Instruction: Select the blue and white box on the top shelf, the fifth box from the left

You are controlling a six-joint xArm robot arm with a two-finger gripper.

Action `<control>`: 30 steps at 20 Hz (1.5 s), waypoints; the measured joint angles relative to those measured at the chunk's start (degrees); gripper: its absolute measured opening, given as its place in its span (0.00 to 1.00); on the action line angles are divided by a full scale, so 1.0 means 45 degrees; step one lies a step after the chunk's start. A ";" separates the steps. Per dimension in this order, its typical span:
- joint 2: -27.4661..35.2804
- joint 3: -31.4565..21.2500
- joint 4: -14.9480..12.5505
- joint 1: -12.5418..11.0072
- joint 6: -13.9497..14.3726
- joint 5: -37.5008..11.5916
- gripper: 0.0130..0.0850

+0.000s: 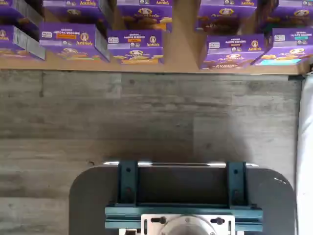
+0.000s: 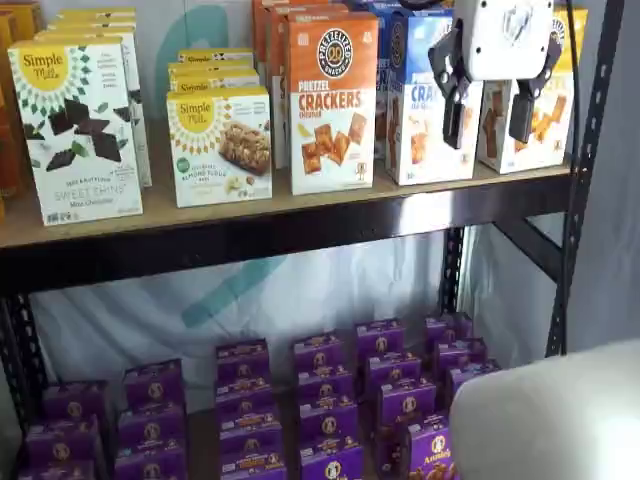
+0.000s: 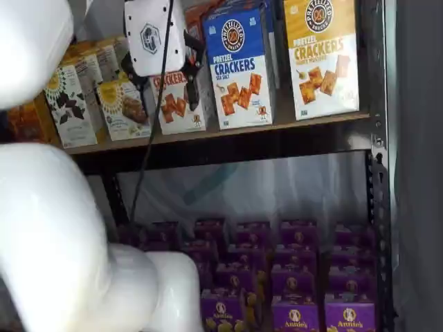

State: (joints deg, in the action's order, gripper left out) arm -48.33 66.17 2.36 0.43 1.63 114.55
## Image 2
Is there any almond flour bars box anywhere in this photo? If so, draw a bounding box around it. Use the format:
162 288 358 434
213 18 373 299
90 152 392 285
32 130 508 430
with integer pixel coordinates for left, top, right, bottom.
166 85 274 209
177 47 255 65
167 73 261 97
168 60 261 79

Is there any orange Revival snack box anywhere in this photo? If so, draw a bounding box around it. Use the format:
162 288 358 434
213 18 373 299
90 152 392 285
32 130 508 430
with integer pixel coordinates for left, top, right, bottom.
0 12 27 224
0 0 45 44

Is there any black cable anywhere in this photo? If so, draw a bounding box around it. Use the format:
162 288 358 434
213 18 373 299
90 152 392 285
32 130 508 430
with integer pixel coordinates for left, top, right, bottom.
565 0 582 169

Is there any black metal shelf frame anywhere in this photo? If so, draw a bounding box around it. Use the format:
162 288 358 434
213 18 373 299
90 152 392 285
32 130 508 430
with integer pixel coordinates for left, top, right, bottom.
0 0 626 480

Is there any purple Annie's box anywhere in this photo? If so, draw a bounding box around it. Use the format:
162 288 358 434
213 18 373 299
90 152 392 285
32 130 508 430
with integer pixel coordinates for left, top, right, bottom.
298 396 359 444
42 380 110 422
113 446 190 480
299 438 364 480
355 319 405 357
122 358 187 409
24 415 104 464
117 403 189 451
424 313 474 344
446 363 501 399
403 413 455 480
375 380 437 429
364 351 424 389
433 337 489 370
17 458 99 480
219 437 287 480
296 365 354 401
215 373 275 409
215 338 271 379
217 403 282 444
292 330 346 371

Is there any blue pretzel crackers box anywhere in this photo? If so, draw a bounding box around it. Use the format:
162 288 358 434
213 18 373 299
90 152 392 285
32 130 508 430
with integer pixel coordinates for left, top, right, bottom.
387 8 484 187
373 0 451 161

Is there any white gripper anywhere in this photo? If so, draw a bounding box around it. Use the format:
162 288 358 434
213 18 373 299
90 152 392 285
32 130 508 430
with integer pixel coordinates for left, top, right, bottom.
428 0 564 150

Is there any orange pretzel crackers box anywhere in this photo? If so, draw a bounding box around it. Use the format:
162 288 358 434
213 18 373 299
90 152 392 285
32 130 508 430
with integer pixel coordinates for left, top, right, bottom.
251 0 346 91
283 10 380 197
267 3 351 171

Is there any wooden shelf board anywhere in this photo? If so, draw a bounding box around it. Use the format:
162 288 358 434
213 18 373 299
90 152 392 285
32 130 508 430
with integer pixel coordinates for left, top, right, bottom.
0 163 572 250

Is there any white Sweet Thins box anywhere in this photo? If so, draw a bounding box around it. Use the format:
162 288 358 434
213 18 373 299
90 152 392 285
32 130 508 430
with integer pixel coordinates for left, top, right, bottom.
33 27 154 189
7 35 145 227
53 13 137 24
59 6 137 17
47 19 139 34

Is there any yellow pretzel crackers box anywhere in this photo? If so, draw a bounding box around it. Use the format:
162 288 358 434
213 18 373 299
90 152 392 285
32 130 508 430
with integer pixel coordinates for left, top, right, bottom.
476 4 590 175

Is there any grey fabric curtain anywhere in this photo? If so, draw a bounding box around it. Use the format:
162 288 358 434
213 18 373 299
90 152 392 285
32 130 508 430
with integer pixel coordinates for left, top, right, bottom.
564 0 640 359

